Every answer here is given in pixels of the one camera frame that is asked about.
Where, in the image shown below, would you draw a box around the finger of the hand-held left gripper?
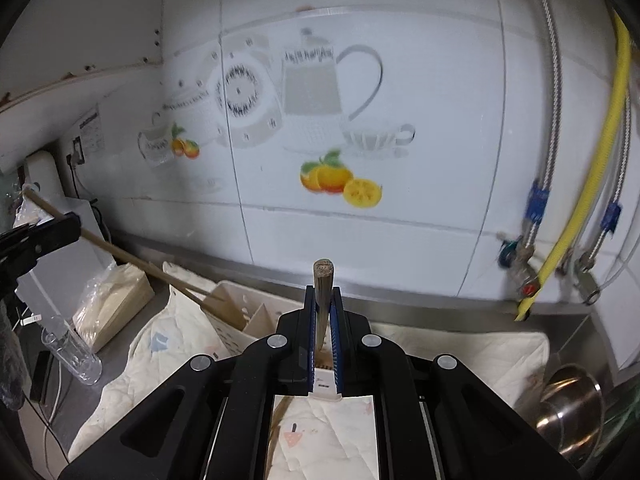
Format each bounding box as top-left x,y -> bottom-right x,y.
0,212 -> 82,273

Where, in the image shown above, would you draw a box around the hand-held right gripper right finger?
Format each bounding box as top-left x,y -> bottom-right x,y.
330,286 -> 582,480

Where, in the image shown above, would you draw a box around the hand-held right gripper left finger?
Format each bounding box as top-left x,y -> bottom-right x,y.
57,284 -> 321,480

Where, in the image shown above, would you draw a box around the brown wooden chopstick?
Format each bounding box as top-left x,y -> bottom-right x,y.
20,186 -> 227,313
265,394 -> 292,480
312,258 -> 335,361

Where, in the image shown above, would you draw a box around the cream plastic utensil holder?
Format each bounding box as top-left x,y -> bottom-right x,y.
202,280 -> 346,403

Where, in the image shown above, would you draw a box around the white cutting board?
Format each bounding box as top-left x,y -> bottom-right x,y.
15,197 -> 118,331

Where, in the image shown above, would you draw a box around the white rounded container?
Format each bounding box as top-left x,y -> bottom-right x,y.
25,152 -> 62,201

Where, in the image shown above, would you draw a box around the tissue pack in plastic wrap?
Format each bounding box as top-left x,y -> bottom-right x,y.
72,265 -> 156,353

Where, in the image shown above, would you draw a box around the clear glass cup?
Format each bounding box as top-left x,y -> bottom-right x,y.
41,315 -> 103,386

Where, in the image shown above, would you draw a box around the cream quilted printed mat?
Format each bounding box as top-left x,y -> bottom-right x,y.
67,260 -> 551,480

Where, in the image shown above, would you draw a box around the stainless steel bowl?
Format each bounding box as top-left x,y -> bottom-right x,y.
535,364 -> 606,471

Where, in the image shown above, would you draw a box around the metal water valve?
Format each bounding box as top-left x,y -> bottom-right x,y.
572,252 -> 601,306

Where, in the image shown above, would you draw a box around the black plug with cable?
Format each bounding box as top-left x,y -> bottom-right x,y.
67,152 -> 101,226

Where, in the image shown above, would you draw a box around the white wall label sticker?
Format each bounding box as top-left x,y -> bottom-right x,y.
77,107 -> 103,153

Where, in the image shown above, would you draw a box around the red handled water valve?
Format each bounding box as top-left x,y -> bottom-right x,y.
497,232 -> 543,301

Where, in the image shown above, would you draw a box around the braided metal hose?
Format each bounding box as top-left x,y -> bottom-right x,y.
575,95 -> 633,281
520,0 -> 563,261

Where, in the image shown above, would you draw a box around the yellow gas hose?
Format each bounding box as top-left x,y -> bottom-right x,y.
515,7 -> 633,321

